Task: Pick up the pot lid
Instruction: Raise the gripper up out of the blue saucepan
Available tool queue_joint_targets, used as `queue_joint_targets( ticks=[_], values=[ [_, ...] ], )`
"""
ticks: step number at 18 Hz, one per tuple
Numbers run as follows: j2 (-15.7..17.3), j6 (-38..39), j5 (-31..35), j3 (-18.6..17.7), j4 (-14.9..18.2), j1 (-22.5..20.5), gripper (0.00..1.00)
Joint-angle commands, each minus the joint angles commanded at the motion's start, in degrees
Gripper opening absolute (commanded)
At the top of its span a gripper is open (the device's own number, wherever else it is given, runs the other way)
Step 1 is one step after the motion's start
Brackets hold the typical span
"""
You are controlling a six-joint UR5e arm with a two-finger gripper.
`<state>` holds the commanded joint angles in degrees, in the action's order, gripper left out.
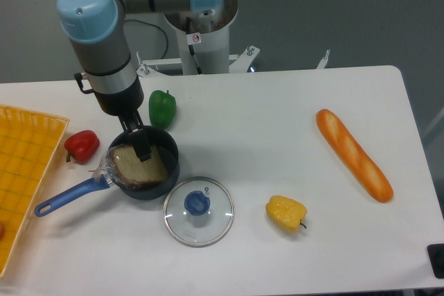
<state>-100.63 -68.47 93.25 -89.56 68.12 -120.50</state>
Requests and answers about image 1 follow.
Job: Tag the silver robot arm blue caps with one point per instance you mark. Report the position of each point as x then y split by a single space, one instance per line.
95 30

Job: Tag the green bell pepper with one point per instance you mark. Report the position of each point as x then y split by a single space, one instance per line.
161 109

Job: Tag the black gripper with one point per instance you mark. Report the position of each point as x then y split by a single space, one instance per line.
124 105

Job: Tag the red bell pepper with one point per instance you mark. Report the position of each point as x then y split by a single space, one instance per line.
81 146

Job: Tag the black object at table corner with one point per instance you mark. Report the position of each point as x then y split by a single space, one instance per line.
436 257

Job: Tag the dark pot blue handle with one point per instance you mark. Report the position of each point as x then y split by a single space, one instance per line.
168 152

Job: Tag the yellow bell pepper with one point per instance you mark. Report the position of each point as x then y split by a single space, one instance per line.
288 214

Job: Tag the yellow wicker basket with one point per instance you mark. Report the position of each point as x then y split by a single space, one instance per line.
29 140

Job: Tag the wrapped bread slice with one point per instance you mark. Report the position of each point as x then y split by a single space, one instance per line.
124 168

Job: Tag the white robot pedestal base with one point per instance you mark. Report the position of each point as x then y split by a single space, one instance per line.
204 44

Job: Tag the orange baguette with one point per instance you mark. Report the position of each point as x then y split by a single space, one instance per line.
355 158

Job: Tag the glass pot lid blue knob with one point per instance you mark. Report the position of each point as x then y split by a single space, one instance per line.
198 212

